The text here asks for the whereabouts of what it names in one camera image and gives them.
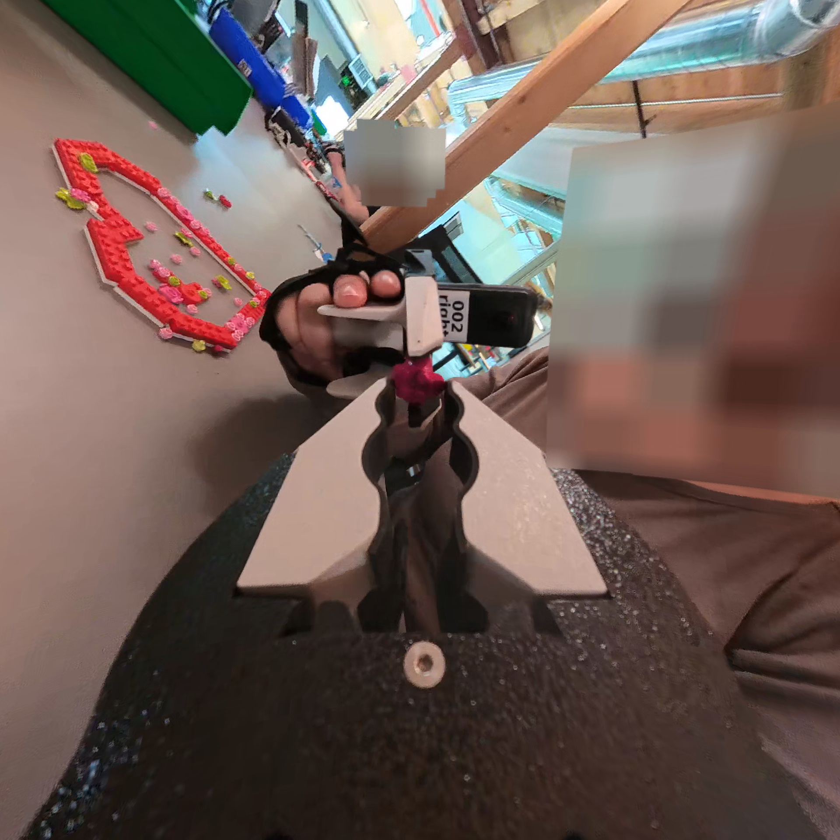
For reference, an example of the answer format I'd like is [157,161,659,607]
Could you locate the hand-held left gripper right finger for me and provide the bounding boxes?
[430,379,609,634]

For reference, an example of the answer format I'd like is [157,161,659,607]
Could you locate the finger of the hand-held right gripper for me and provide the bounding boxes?
[402,274,444,362]

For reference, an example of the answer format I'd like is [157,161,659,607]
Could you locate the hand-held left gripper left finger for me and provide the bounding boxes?
[236,377,408,634]

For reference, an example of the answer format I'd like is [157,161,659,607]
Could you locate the magenta lego flower piece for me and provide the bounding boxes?
[391,357,447,404]

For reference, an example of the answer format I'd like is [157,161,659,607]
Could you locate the scattered lego flower pieces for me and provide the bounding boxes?
[143,220,232,315]

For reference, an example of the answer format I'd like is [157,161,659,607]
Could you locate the person's right hand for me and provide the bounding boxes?
[274,269,404,389]

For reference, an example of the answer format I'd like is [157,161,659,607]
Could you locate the green plastic bin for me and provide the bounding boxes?
[39,0,255,137]

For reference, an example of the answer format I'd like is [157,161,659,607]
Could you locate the silver spiral air duct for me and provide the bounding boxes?
[449,0,840,114]

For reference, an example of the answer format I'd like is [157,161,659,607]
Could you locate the red lego heart frame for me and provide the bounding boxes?
[51,136,271,355]

